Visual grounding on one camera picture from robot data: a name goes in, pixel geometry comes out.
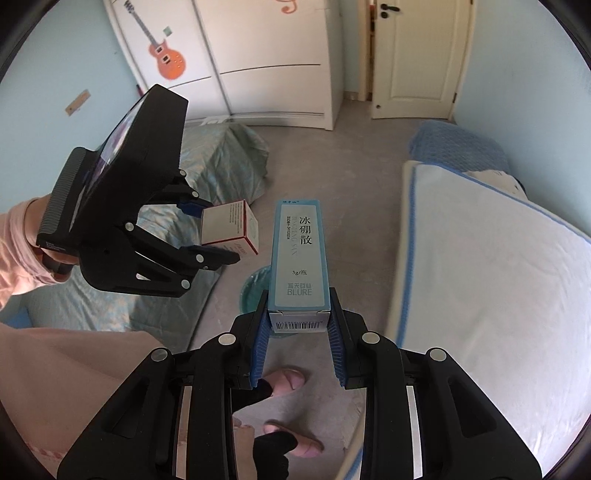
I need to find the brown wall tape patch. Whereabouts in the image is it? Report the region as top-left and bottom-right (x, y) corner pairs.
(65, 90), (92, 116)

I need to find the person's pink garment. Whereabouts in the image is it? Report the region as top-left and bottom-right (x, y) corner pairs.
(0, 320), (199, 480)

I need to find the person's foot in pink slipper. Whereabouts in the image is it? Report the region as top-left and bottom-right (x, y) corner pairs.
(252, 367), (308, 402)
(252, 420), (324, 480)

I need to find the white wardrobe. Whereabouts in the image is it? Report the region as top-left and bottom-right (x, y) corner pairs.
(102, 0), (345, 131)

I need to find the white panel door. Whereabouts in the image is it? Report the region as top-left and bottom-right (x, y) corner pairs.
(369, 0), (476, 120)

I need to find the blue pillow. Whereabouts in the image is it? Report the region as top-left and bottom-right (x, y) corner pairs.
(409, 120), (511, 174)

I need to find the light blue long box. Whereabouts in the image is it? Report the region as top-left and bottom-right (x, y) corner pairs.
(267, 198), (334, 334)

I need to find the small white red box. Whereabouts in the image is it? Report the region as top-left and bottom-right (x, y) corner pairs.
(201, 198), (260, 256)

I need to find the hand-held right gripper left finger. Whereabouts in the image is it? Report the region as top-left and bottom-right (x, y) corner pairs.
(58, 291), (278, 480)

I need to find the orange guitar sticker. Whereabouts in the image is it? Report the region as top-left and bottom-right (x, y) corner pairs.
(124, 0), (188, 81)

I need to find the white mattress with blue piping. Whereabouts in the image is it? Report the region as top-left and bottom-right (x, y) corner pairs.
(385, 159), (591, 480)

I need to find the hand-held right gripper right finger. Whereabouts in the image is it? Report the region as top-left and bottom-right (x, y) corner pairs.
(325, 288), (543, 480)

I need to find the person's left forearm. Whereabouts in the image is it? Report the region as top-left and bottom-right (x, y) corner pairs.
(0, 196), (70, 310)

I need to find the grey-green folded quilt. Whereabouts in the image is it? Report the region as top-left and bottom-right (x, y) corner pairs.
(139, 121), (271, 222)

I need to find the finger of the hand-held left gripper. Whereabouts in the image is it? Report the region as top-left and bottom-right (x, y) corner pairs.
(148, 169), (215, 219)
(121, 222), (242, 292)

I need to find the waste bin with teal bag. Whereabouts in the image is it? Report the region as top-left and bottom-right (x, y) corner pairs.
(240, 265), (296, 340)

